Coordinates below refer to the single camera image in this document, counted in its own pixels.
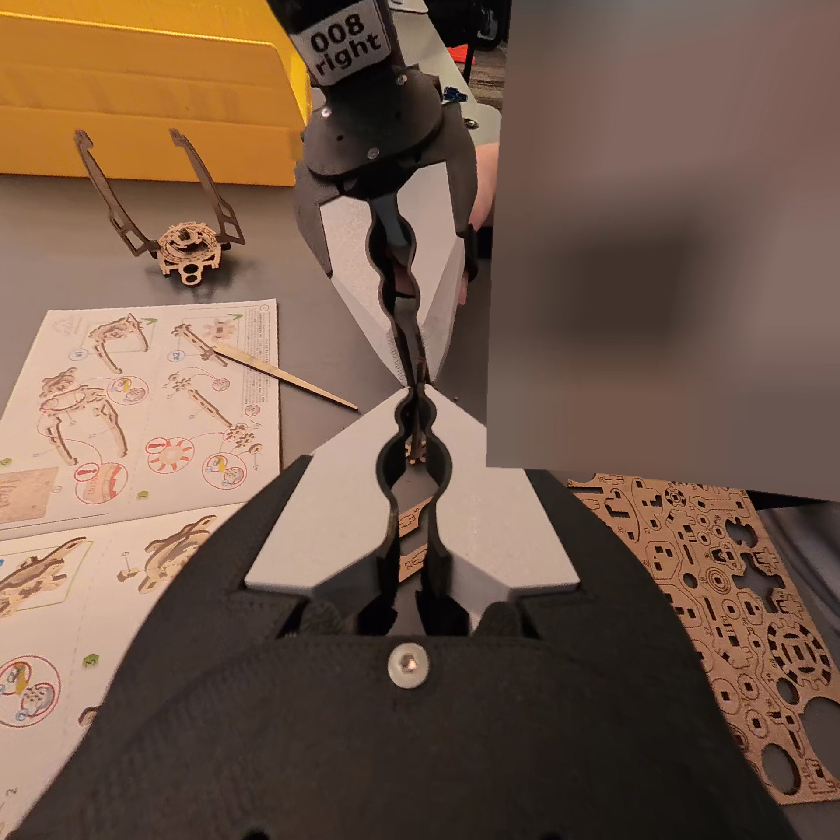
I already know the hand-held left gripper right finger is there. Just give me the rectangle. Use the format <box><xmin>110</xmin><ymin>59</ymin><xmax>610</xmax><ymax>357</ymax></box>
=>
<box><xmin>420</xmin><ymin>385</ymin><xmax>582</xmax><ymax>632</ymax></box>

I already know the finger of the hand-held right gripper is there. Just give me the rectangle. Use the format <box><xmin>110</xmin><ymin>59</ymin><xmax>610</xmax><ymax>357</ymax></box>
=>
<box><xmin>394</xmin><ymin>164</ymin><xmax>468</xmax><ymax>389</ymax></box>
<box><xmin>317</xmin><ymin>194</ymin><xmax>421</xmax><ymax>389</ymax></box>

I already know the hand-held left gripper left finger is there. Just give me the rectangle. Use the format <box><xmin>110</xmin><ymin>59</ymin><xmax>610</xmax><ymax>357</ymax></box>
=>
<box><xmin>244</xmin><ymin>387</ymin><xmax>416</xmax><ymax>634</ymax></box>

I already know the slotted wooden bar with gear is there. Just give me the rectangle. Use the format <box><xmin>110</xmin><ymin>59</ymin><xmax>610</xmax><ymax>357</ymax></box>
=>
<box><xmin>397</xmin><ymin>354</ymin><xmax>431</xmax><ymax>467</ymax></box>

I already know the laser-cut wooden parts sheet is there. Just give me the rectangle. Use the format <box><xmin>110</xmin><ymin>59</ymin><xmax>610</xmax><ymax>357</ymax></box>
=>
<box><xmin>567</xmin><ymin>472</ymin><xmax>840</xmax><ymax>805</ymax></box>

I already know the partly built wooden model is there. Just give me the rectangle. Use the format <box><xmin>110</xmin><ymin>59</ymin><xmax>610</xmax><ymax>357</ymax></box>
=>
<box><xmin>73</xmin><ymin>128</ymin><xmax>247</xmax><ymax>286</ymax></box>

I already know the person's right hand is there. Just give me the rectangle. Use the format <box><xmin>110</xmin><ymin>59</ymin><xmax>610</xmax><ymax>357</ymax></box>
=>
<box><xmin>476</xmin><ymin>140</ymin><xmax>501</xmax><ymax>229</ymax></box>

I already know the thin wooden stick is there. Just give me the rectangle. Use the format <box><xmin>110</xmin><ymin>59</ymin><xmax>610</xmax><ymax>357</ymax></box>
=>
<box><xmin>213</xmin><ymin>343</ymin><xmax>360</xmax><ymax>411</ymax></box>

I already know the printed instruction booklet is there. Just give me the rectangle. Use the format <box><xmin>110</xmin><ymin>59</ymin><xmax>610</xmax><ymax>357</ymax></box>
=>
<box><xmin>0</xmin><ymin>300</ymin><xmax>283</xmax><ymax>815</ymax></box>

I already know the yellow plastic bin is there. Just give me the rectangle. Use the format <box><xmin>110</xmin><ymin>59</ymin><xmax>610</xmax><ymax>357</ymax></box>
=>
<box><xmin>0</xmin><ymin>0</ymin><xmax>312</xmax><ymax>188</ymax></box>

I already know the small wooden cutout frame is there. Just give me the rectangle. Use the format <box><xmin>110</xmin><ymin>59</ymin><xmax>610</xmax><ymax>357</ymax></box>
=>
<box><xmin>397</xmin><ymin>497</ymin><xmax>434</xmax><ymax>581</ymax></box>

